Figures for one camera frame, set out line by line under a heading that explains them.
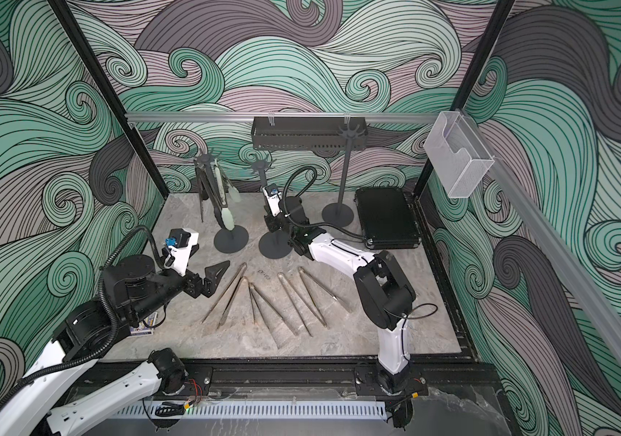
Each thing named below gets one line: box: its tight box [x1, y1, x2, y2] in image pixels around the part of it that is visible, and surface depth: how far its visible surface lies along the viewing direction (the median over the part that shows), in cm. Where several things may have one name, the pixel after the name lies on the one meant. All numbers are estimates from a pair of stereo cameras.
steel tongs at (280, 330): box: [248, 282, 296, 349], surface depth 85 cm
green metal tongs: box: [207, 159, 242, 231], surface depth 81 cm
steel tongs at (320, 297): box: [298, 266, 353, 328], surface depth 91 cm
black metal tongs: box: [194, 156, 222, 223], surface depth 76 cm
